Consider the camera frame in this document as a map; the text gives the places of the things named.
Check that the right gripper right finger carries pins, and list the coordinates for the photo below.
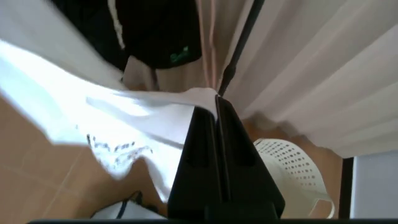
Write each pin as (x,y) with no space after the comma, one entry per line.
(245,180)

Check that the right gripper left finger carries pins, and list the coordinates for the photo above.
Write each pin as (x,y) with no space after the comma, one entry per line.
(196,174)

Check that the white garment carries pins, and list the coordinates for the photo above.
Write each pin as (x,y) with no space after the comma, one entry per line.
(109,118)

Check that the black shorts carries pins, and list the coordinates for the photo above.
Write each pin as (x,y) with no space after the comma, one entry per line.
(155,31)

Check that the white laundry basket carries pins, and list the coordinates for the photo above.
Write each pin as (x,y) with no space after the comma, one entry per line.
(295,174)

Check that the black clothes rack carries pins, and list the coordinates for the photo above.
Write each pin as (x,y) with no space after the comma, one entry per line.
(239,46)

